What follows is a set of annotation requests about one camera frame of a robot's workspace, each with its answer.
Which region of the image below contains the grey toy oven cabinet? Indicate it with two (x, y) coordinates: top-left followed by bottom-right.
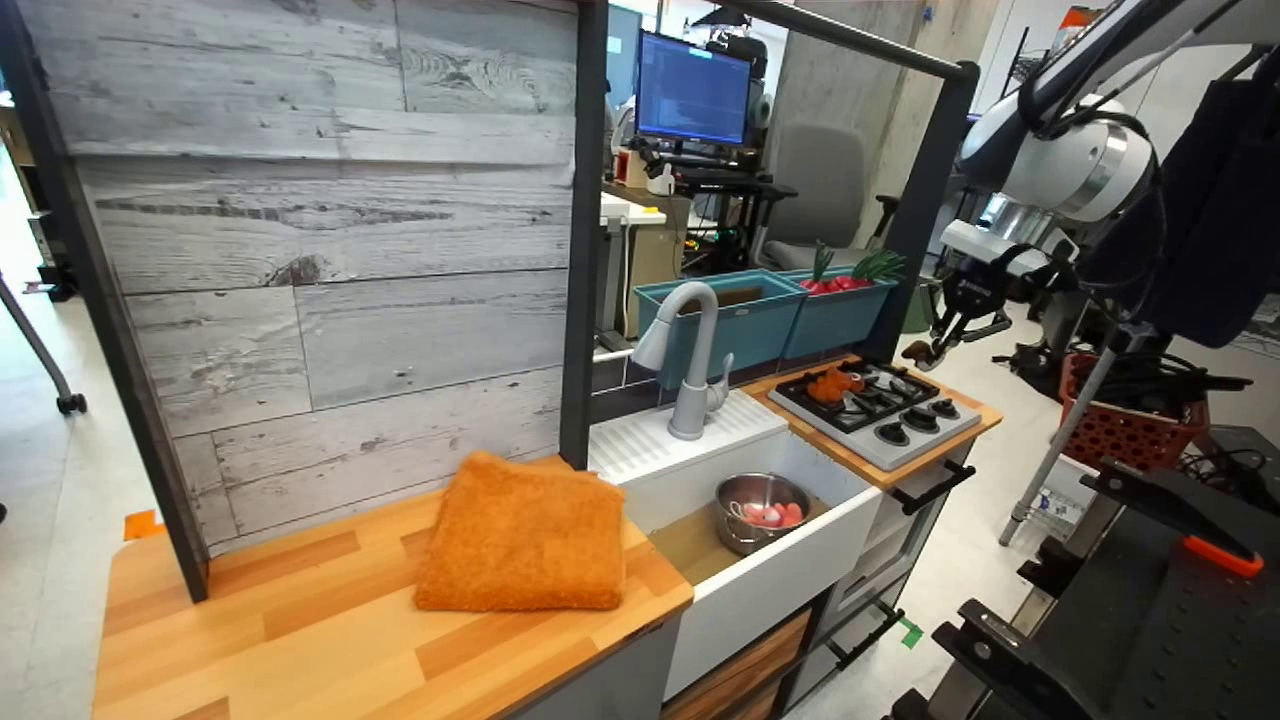
(775, 450), (974, 713)

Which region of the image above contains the beige cabinet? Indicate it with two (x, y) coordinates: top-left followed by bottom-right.
(595, 184), (696, 344)

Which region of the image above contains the green bin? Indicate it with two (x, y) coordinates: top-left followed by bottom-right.
(894, 276), (940, 338)

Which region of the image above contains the grey tripod pole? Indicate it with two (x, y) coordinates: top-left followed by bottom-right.
(997, 332), (1118, 552)

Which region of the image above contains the teal plastic bin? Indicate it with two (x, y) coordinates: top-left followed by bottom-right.
(634, 267), (809, 391)
(781, 272), (901, 366)

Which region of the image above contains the orange plush doll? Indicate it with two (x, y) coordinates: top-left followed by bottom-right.
(800, 366), (866, 411)

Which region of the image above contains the green plant toy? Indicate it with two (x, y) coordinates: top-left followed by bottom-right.
(847, 249), (908, 292)

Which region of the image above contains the black metal kitchen frame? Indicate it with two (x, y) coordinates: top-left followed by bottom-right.
(0, 0), (985, 608)

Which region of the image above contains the black computer desk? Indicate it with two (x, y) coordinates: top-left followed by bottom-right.
(620, 134), (796, 276)

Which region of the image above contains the pink plush doll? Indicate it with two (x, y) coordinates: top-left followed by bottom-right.
(731, 496), (809, 533)

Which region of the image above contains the computer monitor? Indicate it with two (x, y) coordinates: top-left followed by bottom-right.
(629, 26), (756, 153)

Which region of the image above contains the black wheeled stand leg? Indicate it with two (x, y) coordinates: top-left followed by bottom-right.
(0, 272), (93, 420)

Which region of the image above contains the grey office chair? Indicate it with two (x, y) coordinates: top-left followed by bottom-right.
(759, 123), (873, 278)

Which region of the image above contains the black drawer handle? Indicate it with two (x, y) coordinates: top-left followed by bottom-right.
(825, 603), (911, 673)

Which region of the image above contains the white toy sink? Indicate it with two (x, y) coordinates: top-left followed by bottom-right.
(585, 387), (888, 707)

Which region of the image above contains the grey toy stove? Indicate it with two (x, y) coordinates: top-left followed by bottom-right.
(767, 357), (987, 474)

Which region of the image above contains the orange black clamp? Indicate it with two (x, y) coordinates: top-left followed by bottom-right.
(1174, 528), (1271, 584)

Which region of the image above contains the orange terry towel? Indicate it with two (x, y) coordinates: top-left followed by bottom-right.
(410, 450), (632, 615)

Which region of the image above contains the wooden front drawer unit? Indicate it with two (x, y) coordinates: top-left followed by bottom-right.
(661, 608), (814, 720)

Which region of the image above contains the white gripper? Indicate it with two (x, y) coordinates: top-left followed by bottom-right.
(904, 216), (1061, 372)

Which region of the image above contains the grey wood-look panel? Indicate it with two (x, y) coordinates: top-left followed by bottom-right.
(7, 0), (591, 552)

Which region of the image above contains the black oven handle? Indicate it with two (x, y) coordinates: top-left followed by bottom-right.
(888, 461), (979, 519)

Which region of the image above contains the black hanging cloth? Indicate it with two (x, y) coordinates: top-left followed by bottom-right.
(1140, 44), (1280, 357)

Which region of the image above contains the red plastic crate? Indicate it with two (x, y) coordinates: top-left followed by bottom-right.
(1056, 346), (1213, 474)

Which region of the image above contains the grey toy faucet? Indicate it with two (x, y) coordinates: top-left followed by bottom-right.
(629, 276), (734, 445)

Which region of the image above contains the black perforated table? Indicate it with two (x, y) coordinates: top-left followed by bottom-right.
(883, 422), (1280, 720)

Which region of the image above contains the steel pot with handles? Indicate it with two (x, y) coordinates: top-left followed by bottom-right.
(712, 471), (814, 561)

